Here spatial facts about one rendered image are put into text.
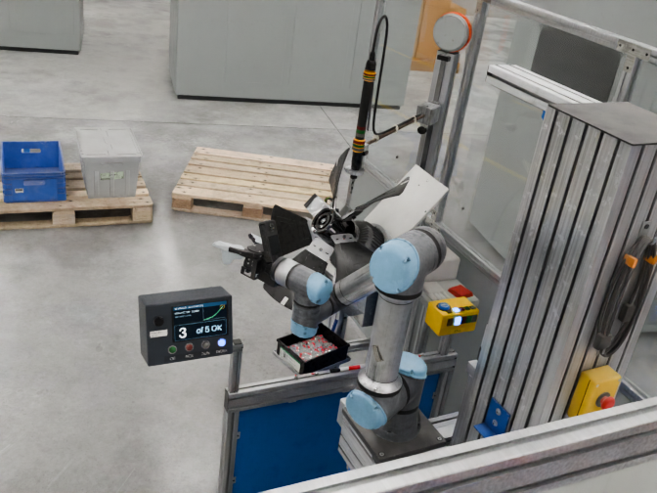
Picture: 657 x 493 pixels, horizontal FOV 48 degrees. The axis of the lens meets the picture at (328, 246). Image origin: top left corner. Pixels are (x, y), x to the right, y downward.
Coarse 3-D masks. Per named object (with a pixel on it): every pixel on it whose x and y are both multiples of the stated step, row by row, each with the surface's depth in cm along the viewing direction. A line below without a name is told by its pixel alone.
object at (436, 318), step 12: (444, 300) 270; (456, 300) 272; (468, 300) 273; (432, 312) 267; (444, 312) 263; (456, 312) 264; (468, 312) 266; (432, 324) 268; (444, 324) 263; (468, 324) 269
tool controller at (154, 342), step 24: (216, 288) 228; (144, 312) 213; (168, 312) 214; (192, 312) 217; (216, 312) 220; (144, 336) 216; (168, 336) 215; (192, 336) 218; (216, 336) 222; (168, 360) 217
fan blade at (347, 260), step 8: (336, 248) 272; (344, 248) 272; (352, 248) 273; (360, 248) 274; (368, 248) 275; (336, 256) 269; (344, 256) 269; (352, 256) 269; (360, 256) 269; (368, 256) 270; (336, 264) 267; (344, 264) 266; (352, 264) 266; (360, 264) 265; (336, 272) 264; (344, 272) 263; (352, 272) 263; (336, 280) 262
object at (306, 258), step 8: (296, 256) 284; (304, 256) 283; (312, 256) 284; (304, 264) 283; (312, 264) 283; (320, 264) 283; (320, 272) 283; (264, 288) 285; (272, 288) 283; (280, 288) 282; (272, 296) 282; (280, 296) 281; (288, 296) 281; (288, 304) 280
